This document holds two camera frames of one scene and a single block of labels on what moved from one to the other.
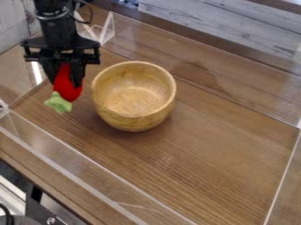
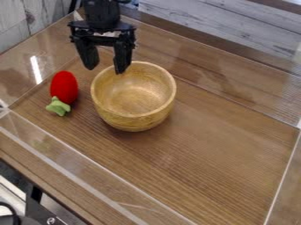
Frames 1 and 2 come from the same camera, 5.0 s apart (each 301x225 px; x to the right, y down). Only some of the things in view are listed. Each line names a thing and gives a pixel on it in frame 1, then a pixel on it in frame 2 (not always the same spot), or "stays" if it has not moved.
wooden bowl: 133,93 stays
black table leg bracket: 35,210 stays
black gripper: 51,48 -> 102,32
